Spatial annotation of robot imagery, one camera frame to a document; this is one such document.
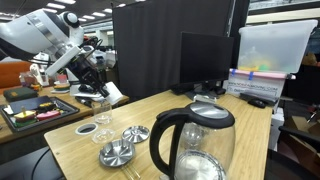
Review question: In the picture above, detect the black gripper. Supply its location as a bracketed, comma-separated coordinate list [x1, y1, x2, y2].
[67, 53, 111, 99]

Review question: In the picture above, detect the white plastic cup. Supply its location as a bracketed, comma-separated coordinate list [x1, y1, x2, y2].
[101, 81, 125, 106]

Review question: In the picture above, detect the stack of colourful plates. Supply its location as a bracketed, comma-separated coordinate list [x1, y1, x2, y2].
[52, 74, 71, 95]

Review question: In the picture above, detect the black plastic tray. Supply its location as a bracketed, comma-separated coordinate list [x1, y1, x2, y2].
[0, 95, 81, 133]

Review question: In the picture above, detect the wooden side table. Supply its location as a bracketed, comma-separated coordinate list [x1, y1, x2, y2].
[0, 84, 131, 145]

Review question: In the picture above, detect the clear glass dish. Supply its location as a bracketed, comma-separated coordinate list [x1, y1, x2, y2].
[91, 127, 116, 145]

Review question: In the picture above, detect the dark toy with yellow band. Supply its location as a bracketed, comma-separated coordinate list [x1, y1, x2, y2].
[36, 101, 57, 113]

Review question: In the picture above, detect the pink toy block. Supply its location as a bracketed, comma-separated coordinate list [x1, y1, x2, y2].
[35, 109, 62, 122]

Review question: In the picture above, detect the round steel lid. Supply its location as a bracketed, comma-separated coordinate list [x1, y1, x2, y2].
[121, 124, 151, 145]

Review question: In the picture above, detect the black curtain divider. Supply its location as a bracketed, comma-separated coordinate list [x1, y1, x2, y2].
[111, 0, 235, 102]

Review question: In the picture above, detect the dark green flat case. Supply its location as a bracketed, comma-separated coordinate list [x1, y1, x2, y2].
[2, 86, 39, 103]

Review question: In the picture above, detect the yellow green toy sandwich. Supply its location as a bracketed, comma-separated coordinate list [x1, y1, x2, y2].
[12, 109, 37, 128]

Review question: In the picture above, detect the black computer monitor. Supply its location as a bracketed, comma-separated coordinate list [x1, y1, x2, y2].
[179, 31, 235, 104]

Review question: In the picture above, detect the black rounded object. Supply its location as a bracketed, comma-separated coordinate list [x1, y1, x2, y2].
[212, 86, 228, 96]

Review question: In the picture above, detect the white printed cardboard box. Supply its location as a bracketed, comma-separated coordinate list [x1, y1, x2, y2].
[226, 76, 287, 100]

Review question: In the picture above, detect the black computer mouse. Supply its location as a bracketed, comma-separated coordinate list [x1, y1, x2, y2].
[247, 98, 267, 110]

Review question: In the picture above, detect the black flat device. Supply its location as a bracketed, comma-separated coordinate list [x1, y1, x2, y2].
[238, 92, 280, 105]

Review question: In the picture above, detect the pink bin lid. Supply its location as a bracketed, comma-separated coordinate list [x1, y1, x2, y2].
[228, 67, 297, 81]

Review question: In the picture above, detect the clear plastic storage bin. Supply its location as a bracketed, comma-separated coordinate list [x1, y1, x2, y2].
[236, 18, 320, 75]

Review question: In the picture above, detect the black armrest chair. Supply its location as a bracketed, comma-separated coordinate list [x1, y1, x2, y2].
[265, 124, 320, 180]

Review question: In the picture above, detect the brown cardboard box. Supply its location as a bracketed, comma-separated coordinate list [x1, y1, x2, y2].
[283, 112, 320, 168]

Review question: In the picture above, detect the white wrist camera mount bar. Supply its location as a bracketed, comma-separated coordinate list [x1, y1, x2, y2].
[44, 45, 83, 79]

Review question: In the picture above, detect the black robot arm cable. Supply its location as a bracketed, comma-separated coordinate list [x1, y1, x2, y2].
[75, 35, 105, 58]

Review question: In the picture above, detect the white desk grommet ring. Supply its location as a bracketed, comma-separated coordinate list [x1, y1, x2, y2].
[74, 122, 100, 136]

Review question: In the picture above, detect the steel pan with wire handle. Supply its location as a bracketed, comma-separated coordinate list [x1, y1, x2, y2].
[98, 138, 142, 180]

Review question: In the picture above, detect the glass electric kettle black handle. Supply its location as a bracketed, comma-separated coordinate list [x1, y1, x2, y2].
[148, 101, 237, 180]

